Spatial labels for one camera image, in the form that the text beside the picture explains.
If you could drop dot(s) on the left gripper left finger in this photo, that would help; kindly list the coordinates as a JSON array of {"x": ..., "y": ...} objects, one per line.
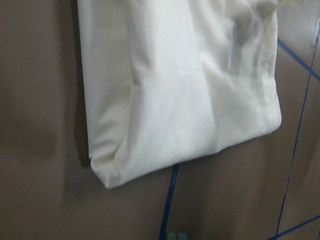
[{"x": 171, "y": 236}]

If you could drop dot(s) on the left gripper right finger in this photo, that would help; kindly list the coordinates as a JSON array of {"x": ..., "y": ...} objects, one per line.
[{"x": 181, "y": 236}]

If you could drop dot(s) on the cream long-sleeve cat shirt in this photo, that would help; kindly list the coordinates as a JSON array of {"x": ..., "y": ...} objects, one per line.
[{"x": 168, "y": 81}]

